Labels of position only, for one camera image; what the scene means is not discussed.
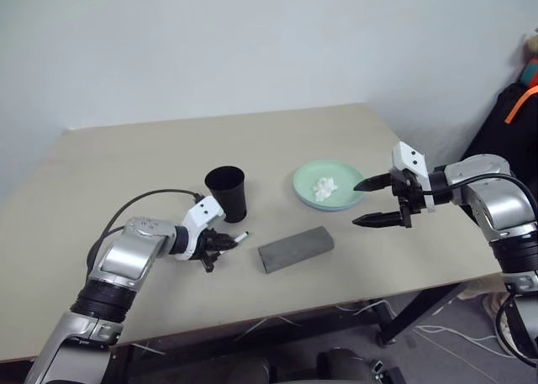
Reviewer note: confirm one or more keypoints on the black plastic cup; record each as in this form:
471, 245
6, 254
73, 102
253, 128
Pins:
229, 199

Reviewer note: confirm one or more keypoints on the light blue plate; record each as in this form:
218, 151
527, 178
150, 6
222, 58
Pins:
328, 207

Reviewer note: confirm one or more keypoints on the light green plate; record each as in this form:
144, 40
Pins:
307, 178

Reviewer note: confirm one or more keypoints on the white tissue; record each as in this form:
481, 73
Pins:
324, 187

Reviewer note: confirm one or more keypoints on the black metal table frame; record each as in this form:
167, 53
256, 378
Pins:
294, 329

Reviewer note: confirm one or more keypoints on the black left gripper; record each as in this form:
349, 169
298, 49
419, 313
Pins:
208, 260

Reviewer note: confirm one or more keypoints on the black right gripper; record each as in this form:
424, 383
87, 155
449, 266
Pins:
411, 195

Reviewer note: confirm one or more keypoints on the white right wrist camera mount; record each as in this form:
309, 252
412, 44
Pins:
409, 157

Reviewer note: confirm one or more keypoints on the black bag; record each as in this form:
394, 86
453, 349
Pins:
492, 132

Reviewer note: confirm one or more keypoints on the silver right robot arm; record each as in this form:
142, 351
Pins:
500, 199

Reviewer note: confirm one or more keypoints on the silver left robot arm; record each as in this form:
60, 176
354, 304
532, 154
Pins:
126, 258

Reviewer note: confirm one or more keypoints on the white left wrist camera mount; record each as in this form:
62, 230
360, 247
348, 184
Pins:
202, 211

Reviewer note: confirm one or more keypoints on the small black white device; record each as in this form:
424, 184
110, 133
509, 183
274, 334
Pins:
384, 373

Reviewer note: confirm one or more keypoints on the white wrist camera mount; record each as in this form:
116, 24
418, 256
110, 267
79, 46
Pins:
202, 211
409, 157

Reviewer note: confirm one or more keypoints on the colourful plush toy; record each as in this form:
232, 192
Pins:
530, 64

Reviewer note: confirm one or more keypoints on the black capped whiteboard marker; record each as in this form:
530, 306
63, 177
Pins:
241, 238

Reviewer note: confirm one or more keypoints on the grey glasses case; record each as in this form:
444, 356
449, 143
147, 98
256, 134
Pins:
296, 249

